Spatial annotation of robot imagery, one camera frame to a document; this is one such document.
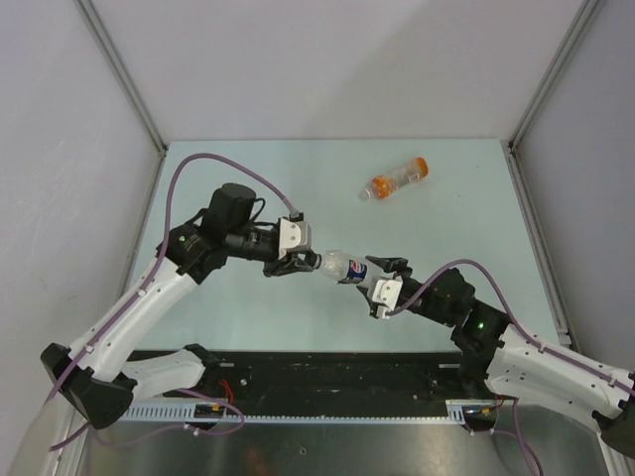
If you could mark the black bottle cap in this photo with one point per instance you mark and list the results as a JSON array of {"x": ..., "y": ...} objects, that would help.
[{"x": 316, "y": 262}]

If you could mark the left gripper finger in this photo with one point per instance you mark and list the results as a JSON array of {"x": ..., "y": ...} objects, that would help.
[
  {"x": 288, "y": 267},
  {"x": 301, "y": 255}
]

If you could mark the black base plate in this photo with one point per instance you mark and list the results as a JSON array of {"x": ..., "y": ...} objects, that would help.
[{"x": 324, "y": 380}]

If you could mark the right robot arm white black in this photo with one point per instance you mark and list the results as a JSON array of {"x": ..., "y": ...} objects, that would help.
[{"x": 501, "y": 356}]

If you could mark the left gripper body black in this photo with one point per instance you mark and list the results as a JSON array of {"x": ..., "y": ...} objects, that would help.
[{"x": 284, "y": 257}]

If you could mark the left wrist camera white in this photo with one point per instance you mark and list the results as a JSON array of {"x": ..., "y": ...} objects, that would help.
[{"x": 294, "y": 235}]

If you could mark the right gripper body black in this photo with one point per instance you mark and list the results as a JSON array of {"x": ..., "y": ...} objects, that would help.
[{"x": 401, "y": 275}]

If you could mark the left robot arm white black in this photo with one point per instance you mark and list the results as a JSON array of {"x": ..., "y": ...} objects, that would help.
[{"x": 95, "y": 374}]

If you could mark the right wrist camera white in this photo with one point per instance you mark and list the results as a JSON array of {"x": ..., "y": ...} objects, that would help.
[{"x": 390, "y": 290}]

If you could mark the orange label bottle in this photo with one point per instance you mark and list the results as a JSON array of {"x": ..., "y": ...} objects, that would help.
[{"x": 384, "y": 185}]

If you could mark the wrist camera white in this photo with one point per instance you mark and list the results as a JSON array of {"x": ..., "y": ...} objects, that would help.
[
  {"x": 390, "y": 290},
  {"x": 294, "y": 235}
]

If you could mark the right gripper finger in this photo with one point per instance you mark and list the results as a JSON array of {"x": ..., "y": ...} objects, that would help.
[
  {"x": 389, "y": 265},
  {"x": 374, "y": 299}
]

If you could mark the grey slotted cable duct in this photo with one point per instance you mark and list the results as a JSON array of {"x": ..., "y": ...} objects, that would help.
[{"x": 411, "y": 412}]

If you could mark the blue label water bottle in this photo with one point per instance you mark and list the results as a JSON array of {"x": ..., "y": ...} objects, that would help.
[{"x": 347, "y": 269}]

